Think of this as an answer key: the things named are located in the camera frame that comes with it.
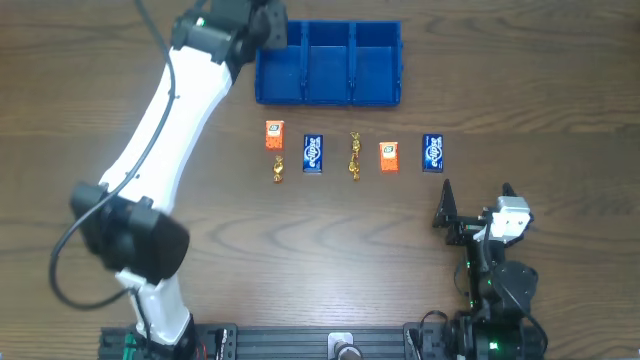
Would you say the mounting rail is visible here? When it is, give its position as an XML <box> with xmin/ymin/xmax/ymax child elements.
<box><xmin>98</xmin><ymin>322</ymin><xmax>546</xmax><ymax>360</ymax></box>

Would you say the orange candy box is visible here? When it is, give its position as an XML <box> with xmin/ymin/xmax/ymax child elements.
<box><xmin>378</xmin><ymin>141</ymin><xmax>400</xmax><ymax>174</ymax></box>
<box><xmin>264</xmin><ymin>119</ymin><xmax>286</xmax><ymax>151</ymax></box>

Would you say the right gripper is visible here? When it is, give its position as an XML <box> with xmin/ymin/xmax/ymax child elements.
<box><xmin>432</xmin><ymin>178</ymin><xmax>519</xmax><ymax>246</ymax></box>

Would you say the blue tray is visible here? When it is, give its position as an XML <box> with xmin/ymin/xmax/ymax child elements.
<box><xmin>253</xmin><ymin>19</ymin><xmax>403</xmax><ymax>108</ymax></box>

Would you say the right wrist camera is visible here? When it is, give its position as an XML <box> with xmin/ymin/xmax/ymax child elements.
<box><xmin>473</xmin><ymin>195</ymin><xmax>534</xmax><ymax>246</ymax></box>

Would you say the blue candy pack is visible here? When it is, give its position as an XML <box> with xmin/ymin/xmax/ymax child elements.
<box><xmin>302</xmin><ymin>134</ymin><xmax>324</xmax><ymax>175</ymax></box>
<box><xmin>421</xmin><ymin>133</ymin><xmax>445</xmax><ymax>174</ymax></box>

